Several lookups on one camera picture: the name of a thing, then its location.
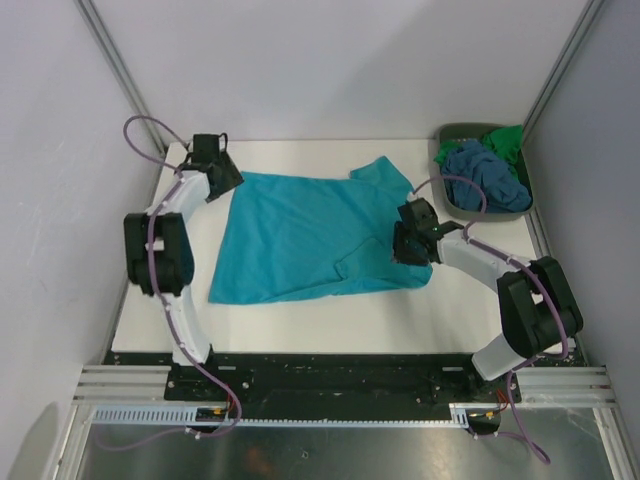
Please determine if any teal t-shirt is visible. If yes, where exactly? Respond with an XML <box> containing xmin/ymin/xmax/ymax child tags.
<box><xmin>208</xmin><ymin>156</ymin><xmax>432</xmax><ymax>305</ymax></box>

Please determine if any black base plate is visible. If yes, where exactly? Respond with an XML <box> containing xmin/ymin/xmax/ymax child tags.
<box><xmin>164</xmin><ymin>353</ymin><xmax>521</xmax><ymax>422</ymax></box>

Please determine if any green t-shirt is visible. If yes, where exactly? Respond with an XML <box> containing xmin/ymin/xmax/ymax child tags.
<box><xmin>434</xmin><ymin>123</ymin><xmax>523</xmax><ymax>179</ymax></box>

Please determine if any aluminium frame rail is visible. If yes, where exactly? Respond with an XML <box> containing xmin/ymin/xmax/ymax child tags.
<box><xmin>73</xmin><ymin>365</ymin><xmax>170</xmax><ymax>405</ymax></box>

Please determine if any grey plastic bin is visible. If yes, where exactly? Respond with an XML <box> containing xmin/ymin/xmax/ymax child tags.
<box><xmin>434</xmin><ymin>139</ymin><xmax>534</xmax><ymax>221</ymax></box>

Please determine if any white slotted cable duct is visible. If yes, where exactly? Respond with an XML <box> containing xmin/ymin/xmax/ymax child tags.
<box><xmin>92</xmin><ymin>402</ymin><xmax>474</xmax><ymax>431</ymax></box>

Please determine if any aluminium corner post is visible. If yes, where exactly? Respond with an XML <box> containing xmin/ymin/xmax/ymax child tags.
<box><xmin>523</xmin><ymin>0</ymin><xmax>608</xmax><ymax>143</ymax></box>
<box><xmin>74</xmin><ymin>0</ymin><xmax>169</xmax><ymax>154</ymax></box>

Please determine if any right aluminium corner post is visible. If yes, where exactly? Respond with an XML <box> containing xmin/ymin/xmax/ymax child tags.
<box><xmin>523</xmin><ymin>0</ymin><xmax>608</xmax><ymax>143</ymax></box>

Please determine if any left aluminium corner post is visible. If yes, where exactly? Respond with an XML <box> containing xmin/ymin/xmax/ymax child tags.
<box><xmin>74</xmin><ymin>0</ymin><xmax>169</xmax><ymax>154</ymax></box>

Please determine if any dark blue t-shirt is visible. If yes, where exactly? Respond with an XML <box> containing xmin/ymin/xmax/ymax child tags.
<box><xmin>439</xmin><ymin>139</ymin><xmax>532</xmax><ymax>214</ymax></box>

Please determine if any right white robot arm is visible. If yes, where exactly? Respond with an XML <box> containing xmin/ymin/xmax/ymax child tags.
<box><xmin>393</xmin><ymin>198</ymin><xmax>584</xmax><ymax>401</ymax></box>

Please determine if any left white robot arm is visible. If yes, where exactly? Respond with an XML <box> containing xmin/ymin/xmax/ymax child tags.
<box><xmin>124</xmin><ymin>133</ymin><xmax>244</xmax><ymax>366</ymax></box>

